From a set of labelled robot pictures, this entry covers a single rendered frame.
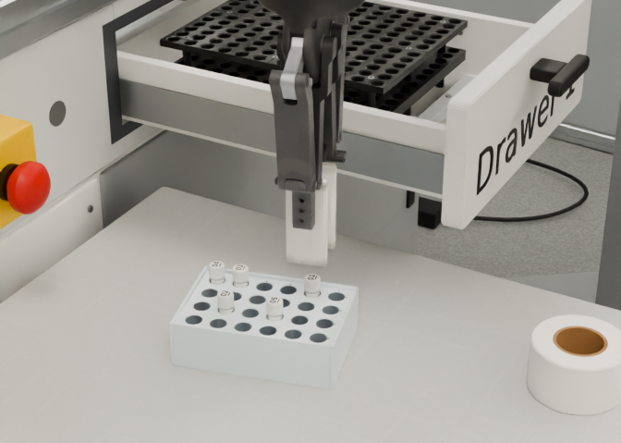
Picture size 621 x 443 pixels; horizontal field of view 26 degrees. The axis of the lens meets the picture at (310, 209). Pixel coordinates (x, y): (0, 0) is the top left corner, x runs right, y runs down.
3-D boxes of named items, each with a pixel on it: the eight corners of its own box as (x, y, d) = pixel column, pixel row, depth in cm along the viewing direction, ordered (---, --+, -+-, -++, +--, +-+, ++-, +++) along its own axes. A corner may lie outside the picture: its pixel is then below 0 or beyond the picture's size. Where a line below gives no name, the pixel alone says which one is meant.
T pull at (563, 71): (590, 68, 115) (590, 54, 114) (559, 100, 109) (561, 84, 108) (549, 60, 116) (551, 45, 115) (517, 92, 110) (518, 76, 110)
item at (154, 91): (558, 88, 127) (565, 28, 124) (448, 203, 107) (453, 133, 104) (202, 15, 144) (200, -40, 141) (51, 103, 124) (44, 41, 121)
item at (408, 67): (467, 26, 124) (468, 20, 124) (383, 94, 111) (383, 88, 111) (448, 23, 125) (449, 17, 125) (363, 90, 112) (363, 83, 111)
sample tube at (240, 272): (251, 314, 106) (249, 264, 104) (247, 323, 105) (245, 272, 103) (236, 312, 106) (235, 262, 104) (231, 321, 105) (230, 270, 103)
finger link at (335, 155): (285, 25, 93) (290, 16, 94) (291, 160, 100) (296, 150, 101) (340, 30, 92) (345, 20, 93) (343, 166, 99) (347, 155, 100)
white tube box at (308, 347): (358, 327, 105) (359, 286, 103) (333, 390, 98) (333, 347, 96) (206, 305, 107) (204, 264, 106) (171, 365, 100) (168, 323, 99)
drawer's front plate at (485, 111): (581, 100, 128) (592, -10, 123) (460, 233, 106) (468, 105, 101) (564, 97, 129) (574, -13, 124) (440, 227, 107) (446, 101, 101)
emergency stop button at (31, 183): (58, 203, 103) (54, 155, 101) (24, 225, 100) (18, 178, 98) (27, 193, 104) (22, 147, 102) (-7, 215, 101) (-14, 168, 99)
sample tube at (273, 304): (285, 348, 102) (285, 297, 100) (281, 357, 101) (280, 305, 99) (269, 346, 102) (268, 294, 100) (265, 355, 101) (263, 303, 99)
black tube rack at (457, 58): (463, 84, 127) (468, 19, 124) (381, 157, 114) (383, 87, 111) (261, 42, 137) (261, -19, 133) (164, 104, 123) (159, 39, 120)
